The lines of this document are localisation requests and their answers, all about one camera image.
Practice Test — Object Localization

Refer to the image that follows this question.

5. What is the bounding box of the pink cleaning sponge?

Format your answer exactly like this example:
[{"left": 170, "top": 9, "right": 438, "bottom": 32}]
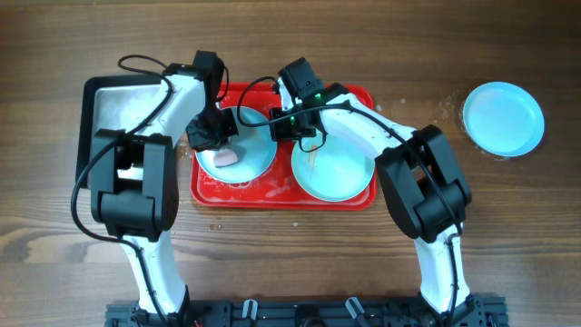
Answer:
[{"left": 212, "top": 147, "right": 239, "bottom": 168}]

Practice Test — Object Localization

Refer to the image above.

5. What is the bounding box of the light blue plate top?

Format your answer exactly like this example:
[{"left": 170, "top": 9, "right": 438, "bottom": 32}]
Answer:
[{"left": 195, "top": 106, "right": 277, "bottom": 183}]

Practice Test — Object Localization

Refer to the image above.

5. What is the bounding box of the light blue plate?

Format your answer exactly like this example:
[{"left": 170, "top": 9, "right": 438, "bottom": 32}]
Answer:
[
  {"left": 195, "top": 106, "right": 277, "bottom": 183},
  {"left": 290, "top": 133, "right": 375, "bottom": 202},
  {"left": 461, "top": 82, "right": 545, "bottom": 157}
]

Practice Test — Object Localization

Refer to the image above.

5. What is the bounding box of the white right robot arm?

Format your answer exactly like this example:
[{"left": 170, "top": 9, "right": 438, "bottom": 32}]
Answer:
[{"left": 270, "top": 93, "right": 472, "bottom": 316}]

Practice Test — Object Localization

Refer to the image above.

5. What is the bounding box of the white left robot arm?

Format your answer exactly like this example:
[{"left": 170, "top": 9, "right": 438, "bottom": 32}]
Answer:
[{"left": 76, "top": 69, "right": 238, "bottom": 326}]

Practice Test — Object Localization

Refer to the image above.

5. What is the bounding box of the black metal water tray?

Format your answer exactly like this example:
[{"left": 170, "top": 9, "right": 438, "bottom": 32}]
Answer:
[{"left": 75, "top": 74, "right": 190, "bottom": 188}]

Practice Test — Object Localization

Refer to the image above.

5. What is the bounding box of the light blue plate bottom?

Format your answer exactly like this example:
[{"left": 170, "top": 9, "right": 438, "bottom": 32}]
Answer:
[{"left": 290, "top": 133, "right": 375, "bottom": 202}]

